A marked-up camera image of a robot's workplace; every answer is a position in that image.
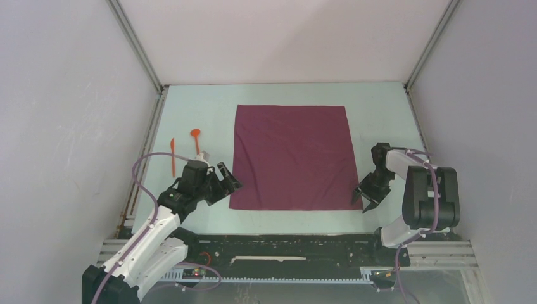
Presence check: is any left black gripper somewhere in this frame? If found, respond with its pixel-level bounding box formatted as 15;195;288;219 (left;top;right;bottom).
194;162;243;206

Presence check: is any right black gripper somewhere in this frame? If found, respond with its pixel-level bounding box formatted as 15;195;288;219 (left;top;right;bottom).
353;168;396;212

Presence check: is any maroon cloth napkin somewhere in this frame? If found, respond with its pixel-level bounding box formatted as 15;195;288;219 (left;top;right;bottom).
229;105;363;211

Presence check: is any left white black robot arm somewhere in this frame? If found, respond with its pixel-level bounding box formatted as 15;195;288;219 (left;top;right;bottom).
82;158;243;303

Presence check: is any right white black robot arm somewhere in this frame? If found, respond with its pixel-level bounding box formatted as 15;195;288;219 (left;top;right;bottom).
351;142;461;265

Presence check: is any orange plastic spoon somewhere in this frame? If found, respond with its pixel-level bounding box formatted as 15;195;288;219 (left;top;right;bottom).
190;129;201;155

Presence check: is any orange plastic knife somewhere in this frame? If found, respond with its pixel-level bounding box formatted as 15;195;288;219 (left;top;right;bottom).
170;137;176;178

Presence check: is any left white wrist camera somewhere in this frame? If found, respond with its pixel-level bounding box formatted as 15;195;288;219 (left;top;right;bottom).
194;151;210;166

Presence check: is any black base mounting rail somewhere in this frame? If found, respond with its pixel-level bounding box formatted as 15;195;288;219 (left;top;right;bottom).
181;234;410;277

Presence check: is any white cable duct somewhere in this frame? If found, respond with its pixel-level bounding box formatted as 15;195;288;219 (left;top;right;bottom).
157;268;373;284

